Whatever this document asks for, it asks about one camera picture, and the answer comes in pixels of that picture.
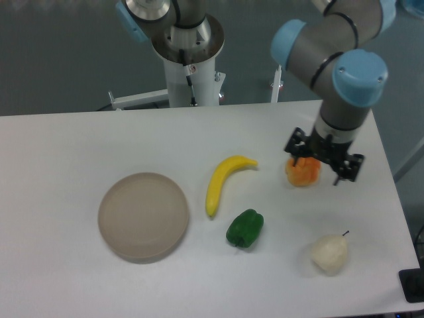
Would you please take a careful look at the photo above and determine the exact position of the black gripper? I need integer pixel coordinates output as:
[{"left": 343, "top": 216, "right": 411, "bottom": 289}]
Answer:
[{"left": 284, "top": 127, "right": 364, "bottom": 186}]

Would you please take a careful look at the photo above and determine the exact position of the yellow banana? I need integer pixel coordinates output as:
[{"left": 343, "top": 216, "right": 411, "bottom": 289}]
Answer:
[{"left": 205, "top": 155, "right": 258, "bottom": 219}]

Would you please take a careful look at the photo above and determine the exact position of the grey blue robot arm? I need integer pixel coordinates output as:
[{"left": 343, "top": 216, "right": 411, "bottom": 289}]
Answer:
[{"left": 115, "top": 1, "right": 396, "bottom": 182}]

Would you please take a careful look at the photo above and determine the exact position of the orange peeled mandarin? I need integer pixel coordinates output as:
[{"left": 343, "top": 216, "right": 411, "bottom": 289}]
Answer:
[{"left": 285, "top": 157, "right": 321, "bottom": 187}]

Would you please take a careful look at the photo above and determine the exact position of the white pear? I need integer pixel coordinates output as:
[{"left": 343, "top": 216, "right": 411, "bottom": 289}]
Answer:
[{"left": 310, "top": 231, "right": 350, "bottom": 276}]

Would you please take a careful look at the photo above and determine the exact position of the green bell pepper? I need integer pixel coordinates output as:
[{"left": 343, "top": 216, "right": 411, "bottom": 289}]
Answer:
[{"left": 226, "top": 209, "right": 264, "bottom": 248}]

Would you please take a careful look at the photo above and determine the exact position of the black device at table edge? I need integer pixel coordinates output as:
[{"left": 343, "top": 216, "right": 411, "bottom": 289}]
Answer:
[{"left": 398, "top": 268, "right": 423, "bottom": 303}]

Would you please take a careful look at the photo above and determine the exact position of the blue plastic bag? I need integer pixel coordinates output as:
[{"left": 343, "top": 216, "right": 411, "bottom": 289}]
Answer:
[{"left": 399, "top": 0, "right": 424, "bottom": 19}]

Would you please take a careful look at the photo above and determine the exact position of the beige round plate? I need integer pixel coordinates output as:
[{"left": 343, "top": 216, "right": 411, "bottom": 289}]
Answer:
[{"left": 97, "top": 172, "right": 189, "bottom": 264}]

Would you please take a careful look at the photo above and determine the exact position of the white right support bracket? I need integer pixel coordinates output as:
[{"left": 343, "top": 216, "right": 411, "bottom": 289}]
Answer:
[{"left": 270, "top": 65, "right": 284, "bottom": 103}]

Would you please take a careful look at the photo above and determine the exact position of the white support bracket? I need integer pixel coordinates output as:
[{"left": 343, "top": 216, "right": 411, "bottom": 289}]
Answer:
[
  {"left": 108, "top": 89, "right": 168, "bottom": 110},
  {"left": 270, "top": 65, "right": 284, "bottom": 103}
]

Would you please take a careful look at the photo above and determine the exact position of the black cable on pedestal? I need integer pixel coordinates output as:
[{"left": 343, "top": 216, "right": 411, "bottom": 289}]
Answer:
[{"left": 178, "top": 48, "right": 199, "bottom": 107}]

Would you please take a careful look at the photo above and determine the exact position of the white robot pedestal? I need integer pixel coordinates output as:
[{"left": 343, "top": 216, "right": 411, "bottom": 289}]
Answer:
[{"left": 152, "top": 14, "right": 226, "bottom": 107}]

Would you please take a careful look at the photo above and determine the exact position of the white left support bracket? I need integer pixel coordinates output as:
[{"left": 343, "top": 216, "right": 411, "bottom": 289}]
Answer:
[{"left": 108, "top": 89, "right": 168, "bottom": 110}]

